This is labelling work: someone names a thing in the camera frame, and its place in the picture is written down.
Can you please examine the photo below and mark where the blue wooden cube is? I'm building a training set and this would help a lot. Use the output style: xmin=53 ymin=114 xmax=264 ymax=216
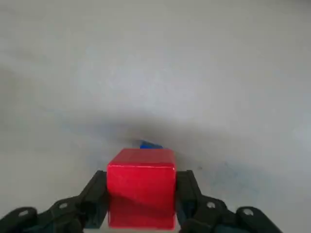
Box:
xmin=139 ymin=140 xmax=163 ymax=150

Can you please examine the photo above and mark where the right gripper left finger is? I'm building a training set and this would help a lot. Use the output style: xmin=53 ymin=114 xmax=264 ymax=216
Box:
xmin=0 ymin=169 xmax=109 ymax=233

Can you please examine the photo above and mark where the red wooden cube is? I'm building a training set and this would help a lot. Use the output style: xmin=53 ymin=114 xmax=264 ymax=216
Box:
xmin=106 ymin=148 xmax=177 ymax=230

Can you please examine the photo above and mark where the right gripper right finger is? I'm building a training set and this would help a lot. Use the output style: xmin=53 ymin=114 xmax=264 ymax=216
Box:
xmin=174 ymin=169 xmax=284 ymax=233

